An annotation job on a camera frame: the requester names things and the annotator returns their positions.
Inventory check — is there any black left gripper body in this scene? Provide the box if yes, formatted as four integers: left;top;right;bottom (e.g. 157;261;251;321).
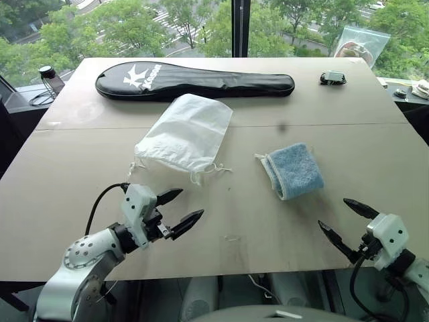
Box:
142;207;174;243

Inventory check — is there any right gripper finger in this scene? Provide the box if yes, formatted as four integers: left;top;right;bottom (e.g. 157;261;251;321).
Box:
317;219;361;266
343;198;381;220

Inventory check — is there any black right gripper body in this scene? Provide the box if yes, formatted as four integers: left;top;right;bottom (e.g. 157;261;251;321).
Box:
351;234;383;266

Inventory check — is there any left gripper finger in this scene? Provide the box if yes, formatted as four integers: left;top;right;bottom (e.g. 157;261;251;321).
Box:
156;188;184;207
170;209;205;242

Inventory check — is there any folded blue towel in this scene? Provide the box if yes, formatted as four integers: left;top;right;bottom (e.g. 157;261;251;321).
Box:
254;142;325;202

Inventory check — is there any clear zip plastic bag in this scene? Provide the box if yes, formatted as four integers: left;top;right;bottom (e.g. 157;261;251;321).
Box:
334;25;391;68

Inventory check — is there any black racket cover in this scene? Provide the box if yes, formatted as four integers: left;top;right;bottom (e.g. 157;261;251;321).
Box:
95;61;296;102

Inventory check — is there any crumpled white item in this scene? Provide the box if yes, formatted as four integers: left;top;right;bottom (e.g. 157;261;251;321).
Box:
411;80;429;99

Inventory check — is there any small black white device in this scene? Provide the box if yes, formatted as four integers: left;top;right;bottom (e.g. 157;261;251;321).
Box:
318;70;348;87

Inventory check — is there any clear bottle black cap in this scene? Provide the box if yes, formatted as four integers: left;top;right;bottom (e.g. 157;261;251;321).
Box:
38;65;65;99

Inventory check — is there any black side furniture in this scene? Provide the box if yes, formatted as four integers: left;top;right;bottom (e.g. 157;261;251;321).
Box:
0;74;51;180

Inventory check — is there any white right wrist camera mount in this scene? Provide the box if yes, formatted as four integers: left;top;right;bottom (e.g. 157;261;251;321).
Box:
365;213;410;271

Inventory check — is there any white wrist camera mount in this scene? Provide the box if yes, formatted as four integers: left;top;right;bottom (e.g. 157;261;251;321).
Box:
120;183;158;251
365;213;410;271

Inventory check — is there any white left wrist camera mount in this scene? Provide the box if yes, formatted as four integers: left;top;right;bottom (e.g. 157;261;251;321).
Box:
120;183;158;251

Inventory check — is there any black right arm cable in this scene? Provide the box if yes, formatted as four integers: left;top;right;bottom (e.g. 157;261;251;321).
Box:
349;254;406;319

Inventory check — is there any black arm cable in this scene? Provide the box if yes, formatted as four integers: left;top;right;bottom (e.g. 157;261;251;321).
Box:
349;254;406;319
84;182;130;235

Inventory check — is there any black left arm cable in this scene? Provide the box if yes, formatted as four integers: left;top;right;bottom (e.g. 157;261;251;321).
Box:
84;182;130;235

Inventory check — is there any white drawstring bag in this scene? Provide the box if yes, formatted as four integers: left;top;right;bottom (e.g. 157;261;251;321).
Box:
128;93;234;187

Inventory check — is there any thin white cable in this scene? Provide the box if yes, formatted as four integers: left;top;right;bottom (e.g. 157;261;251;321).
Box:
247;274;281;300

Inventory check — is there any thin black cord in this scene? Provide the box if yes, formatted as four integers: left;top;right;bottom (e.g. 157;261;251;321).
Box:
27;91;56;107

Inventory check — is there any black window frame post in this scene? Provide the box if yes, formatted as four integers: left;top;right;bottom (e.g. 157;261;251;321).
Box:
231;0;250;58

